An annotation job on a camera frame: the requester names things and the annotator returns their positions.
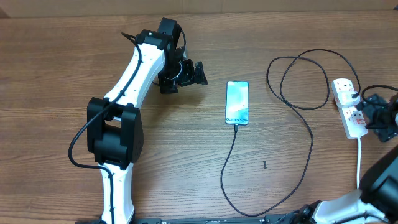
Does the white charger plug adapter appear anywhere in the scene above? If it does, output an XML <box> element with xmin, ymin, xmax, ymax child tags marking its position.
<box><xmin>335</xmin><ymin>90</ymin><xmax>360</xmax><ymax>108</ymax></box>

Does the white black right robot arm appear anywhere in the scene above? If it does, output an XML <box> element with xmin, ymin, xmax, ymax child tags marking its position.
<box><xmin>290</xmin><ymin>95</ymin><xmax>397</xmax><ymax>223</ymax></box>

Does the Samsung Galaxy smartphone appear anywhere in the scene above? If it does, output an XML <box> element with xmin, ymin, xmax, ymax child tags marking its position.
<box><xmin>225</xmin><ymin>81</ymin><xmax>249</xmax><ymax>126</ymax></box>

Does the black USB charging cable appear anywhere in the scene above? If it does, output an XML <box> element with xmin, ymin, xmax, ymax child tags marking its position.
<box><xmin>220</xmin><ymin>49</ymin><xmax>361</xmax><ymax>218</ymax></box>

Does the white power strip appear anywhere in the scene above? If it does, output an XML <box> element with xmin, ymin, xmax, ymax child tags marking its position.
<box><xmin>331</xmin><ymin>78</ymin><xmax>368</xmax><ymax>139</ymax></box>

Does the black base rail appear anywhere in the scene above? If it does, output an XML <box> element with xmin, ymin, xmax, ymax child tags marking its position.
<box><xmin>74</xmin><ymin>213</ymin><xmax>299</xmax><ymax>224</ymax></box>

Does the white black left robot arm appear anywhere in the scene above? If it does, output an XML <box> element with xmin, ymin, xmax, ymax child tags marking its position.
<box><xmin>68</xmin><ymin>17</ymin><xmax>208</xmax><ymax>223</ymax></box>

